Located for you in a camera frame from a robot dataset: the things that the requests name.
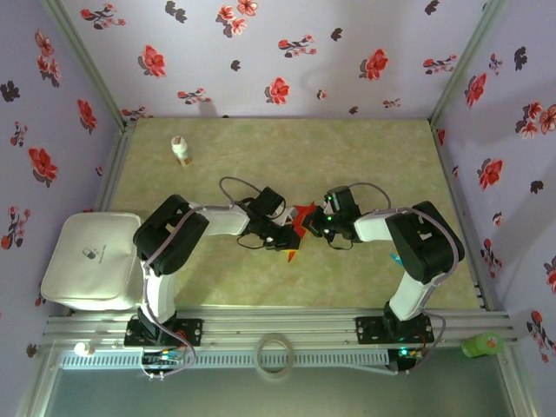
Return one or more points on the circuit board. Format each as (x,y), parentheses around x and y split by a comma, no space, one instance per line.
(163,358)
(404,352)

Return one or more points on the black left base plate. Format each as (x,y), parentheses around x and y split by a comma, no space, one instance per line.
(191,328)

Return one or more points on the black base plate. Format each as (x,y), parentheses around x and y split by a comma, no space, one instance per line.
(191,328)
(369,330)

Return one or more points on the clear tape roll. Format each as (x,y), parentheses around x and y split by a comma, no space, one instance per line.
(260,360)

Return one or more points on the aluminium frame bar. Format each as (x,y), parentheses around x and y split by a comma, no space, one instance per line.
(519,386)
(37,386)

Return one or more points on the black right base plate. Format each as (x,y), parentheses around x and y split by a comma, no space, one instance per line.
(369,330)

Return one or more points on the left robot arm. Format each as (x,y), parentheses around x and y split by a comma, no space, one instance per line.
(158,299)

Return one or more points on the white pill bottle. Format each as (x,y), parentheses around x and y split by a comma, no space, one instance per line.
(180,150)

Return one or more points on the red paper sheet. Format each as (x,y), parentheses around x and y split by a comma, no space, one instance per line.
(300,221)

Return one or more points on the left circuit board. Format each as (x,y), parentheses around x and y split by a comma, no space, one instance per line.
(163,358)

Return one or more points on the green plastic cup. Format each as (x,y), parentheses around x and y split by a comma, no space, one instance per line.
(482,345)

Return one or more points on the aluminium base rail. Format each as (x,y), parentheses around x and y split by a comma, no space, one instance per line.
(282,323)

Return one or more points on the right circuit board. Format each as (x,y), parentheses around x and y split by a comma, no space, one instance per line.
(404,352)

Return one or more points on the aluminium frame post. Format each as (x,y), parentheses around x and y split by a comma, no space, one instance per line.
(464,65)
(89,65)

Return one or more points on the small white cap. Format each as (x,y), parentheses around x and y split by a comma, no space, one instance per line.
(82,348)

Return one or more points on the teal paper packet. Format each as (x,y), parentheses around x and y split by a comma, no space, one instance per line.
(395,259)

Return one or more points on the white zipper pouch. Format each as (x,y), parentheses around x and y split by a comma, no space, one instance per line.
(87,260)

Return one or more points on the aluminium side rail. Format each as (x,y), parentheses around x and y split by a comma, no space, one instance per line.
(456,191)
(114,169)

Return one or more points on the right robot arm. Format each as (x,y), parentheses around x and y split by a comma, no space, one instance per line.
(408,295)

